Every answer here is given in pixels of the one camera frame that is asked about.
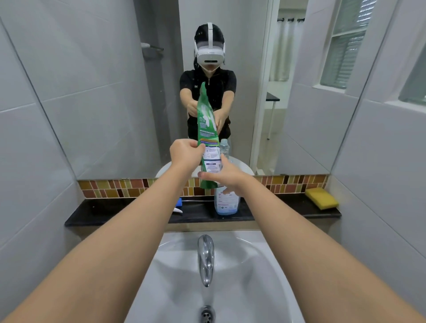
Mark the brown mosaic tile strip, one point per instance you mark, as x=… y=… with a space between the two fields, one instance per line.
x=110 y=188

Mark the white ceramic sink basin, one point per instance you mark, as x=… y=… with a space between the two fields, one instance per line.
x=246 y=283

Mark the chrome faucet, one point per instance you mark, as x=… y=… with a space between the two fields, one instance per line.
x=206 y=259

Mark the person's right hand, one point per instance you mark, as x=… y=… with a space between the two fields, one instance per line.
x=229 y=179

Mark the green detergent refill pouch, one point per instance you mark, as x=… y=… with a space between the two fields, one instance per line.
x=206 y=133

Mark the yellow sponge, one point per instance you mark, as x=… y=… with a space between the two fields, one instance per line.
x=322 y=198

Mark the black stone ledge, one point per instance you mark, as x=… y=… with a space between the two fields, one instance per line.
x=110 y=211

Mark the white blue spray trigger head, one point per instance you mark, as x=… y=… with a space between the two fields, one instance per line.
x=179 y=202

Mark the person's left hand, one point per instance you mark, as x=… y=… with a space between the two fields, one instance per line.
x=184 y=154

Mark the wall mirror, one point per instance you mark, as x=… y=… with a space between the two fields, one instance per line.
x=100 y=83

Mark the clear hand soap bottle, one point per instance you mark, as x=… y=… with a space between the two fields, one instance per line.
x=226 y=204

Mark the person's left forearm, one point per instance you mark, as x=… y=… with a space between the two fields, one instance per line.
x=116 y=259

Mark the glass block window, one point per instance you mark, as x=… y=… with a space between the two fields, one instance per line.
x=416 y=83

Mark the chrome sink drain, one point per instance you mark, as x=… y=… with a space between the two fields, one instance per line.
x=207 y=315

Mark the person's right forearm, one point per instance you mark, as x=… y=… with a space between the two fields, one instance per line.
x=316 y=266

